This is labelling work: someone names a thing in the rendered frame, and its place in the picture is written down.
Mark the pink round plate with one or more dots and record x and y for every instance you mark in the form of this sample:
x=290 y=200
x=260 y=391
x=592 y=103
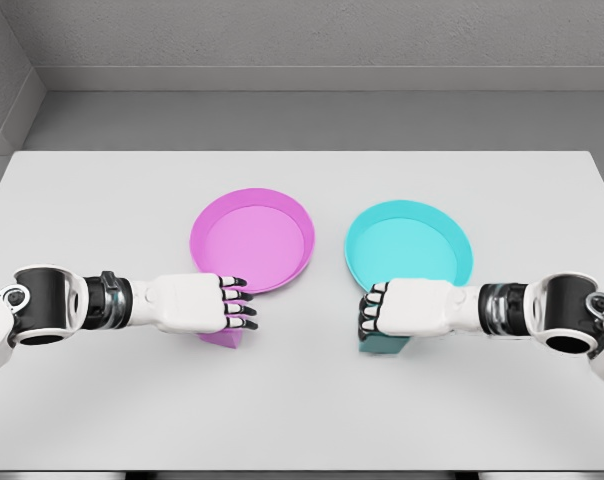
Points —
x=254 y=240

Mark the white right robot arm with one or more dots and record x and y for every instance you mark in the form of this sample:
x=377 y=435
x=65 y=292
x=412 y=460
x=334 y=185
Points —
x=542 y=312

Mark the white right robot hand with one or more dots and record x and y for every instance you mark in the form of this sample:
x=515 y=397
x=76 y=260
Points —
x=414 y=306

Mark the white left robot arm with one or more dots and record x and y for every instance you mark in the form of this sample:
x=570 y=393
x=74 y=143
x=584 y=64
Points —
x=62 y=307

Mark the teal block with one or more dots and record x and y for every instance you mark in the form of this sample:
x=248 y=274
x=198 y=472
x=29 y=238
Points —
x=382 y=344

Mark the pink block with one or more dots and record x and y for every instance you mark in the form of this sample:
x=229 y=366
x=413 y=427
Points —
x=227 y=339

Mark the cyan round plate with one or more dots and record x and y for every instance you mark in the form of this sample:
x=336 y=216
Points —
x=407 y=245

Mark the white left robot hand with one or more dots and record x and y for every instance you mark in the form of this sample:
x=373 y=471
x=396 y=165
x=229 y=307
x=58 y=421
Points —
x=192 y=302

